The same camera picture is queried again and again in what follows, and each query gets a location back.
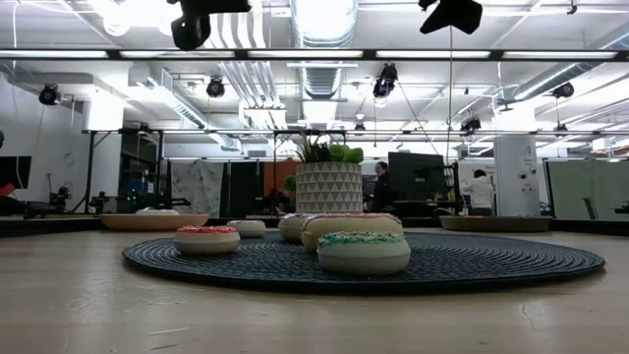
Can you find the grey plate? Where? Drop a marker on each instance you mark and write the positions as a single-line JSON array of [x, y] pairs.
[[496, 224]]

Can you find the person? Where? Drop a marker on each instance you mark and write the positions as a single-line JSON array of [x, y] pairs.
[[479, 194], [382, 189]]

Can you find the patterned hanging cloth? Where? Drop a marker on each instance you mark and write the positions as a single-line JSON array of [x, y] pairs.
[[196, 187]]

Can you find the dark wall screen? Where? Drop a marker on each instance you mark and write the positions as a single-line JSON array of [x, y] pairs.
[[15, 172]]

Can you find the round dark woven placemat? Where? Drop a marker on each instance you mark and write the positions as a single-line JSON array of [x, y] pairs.
[[491, 265]]

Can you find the black ceiling spotlight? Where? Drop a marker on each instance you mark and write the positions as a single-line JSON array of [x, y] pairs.
[[215, 87], [384, 81], [49, 94], [563, 90], [471, 124]]

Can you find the white cylindrical pillar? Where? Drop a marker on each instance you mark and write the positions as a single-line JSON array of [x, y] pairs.
[[516, 172]]

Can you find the grey-green partition panel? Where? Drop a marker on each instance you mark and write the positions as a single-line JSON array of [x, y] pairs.
[[589, 189]]

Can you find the small red sprinkled donut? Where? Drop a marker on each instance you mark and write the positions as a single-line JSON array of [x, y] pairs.
[[206, 244]]

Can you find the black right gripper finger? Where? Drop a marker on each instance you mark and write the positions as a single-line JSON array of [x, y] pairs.
[[457, 17]]

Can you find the large purple-iced donut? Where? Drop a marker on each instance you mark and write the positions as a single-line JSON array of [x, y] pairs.
[[290, 227]]

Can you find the black aluminium rig frame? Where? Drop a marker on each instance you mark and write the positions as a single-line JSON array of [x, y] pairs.
[[49, 226]]

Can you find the red object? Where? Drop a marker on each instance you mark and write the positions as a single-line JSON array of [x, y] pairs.
[[7, 190]]

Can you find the small green sprinkled donut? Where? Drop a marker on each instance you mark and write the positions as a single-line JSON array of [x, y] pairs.
[[363, 260]]

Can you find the black background rig frame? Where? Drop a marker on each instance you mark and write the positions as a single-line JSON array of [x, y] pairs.
[[90, 172]]

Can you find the large pink-iced donut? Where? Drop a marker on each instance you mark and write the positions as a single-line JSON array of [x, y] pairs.
[[354, 225]]

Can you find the pink plate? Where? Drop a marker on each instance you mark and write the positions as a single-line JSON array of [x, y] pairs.
[[147, 223]]

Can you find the small cream donut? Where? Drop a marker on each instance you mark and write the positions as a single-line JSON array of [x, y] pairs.
[[245, 230]]

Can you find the black crossbar with light strips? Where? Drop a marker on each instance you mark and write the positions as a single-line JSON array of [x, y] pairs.
[[369, 54]]

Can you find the succulent in triangle-patterned pot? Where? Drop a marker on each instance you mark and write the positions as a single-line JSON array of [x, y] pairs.
[[329, 189]]

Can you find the black computer monitor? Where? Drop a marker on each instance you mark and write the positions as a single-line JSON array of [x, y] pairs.
[[417, 174]]

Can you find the background leafy plant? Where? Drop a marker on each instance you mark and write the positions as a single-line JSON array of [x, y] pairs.
[[290, 184]]

